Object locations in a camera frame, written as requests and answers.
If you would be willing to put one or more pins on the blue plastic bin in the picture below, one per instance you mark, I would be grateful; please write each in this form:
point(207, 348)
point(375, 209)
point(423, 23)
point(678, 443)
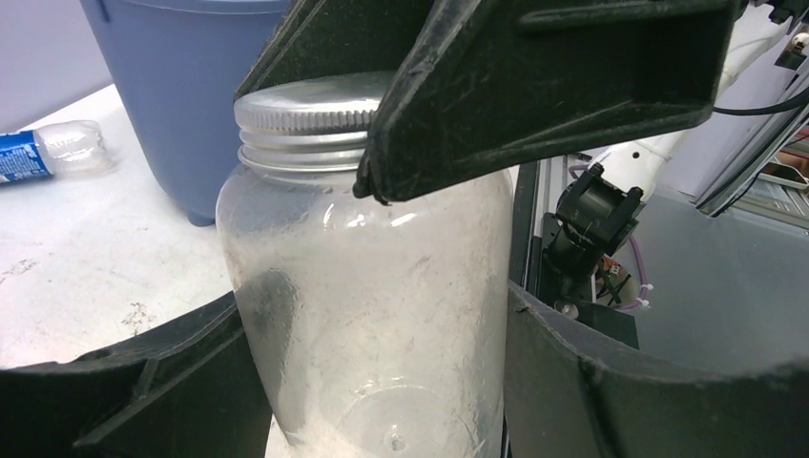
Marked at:
point(176, 66)

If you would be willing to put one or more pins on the clear bottle silver cap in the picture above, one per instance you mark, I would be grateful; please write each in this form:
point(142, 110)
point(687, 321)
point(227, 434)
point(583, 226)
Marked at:
point(377, 331)

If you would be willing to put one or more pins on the far blue label bottle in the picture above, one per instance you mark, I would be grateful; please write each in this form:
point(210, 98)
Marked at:
point(66, 149)

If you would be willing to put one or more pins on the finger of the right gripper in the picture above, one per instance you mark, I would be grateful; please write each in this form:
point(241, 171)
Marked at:
point(317, 38)
point(492, 84)

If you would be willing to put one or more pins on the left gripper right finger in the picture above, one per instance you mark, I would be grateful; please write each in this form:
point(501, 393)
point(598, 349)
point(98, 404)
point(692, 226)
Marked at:
point(571, 391)

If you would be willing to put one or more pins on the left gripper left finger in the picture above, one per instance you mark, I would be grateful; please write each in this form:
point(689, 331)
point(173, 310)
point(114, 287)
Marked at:
point(187, 388)

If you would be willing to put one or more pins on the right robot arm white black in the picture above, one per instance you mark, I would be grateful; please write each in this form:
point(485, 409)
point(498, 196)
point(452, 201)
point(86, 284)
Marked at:
point(597, 213)

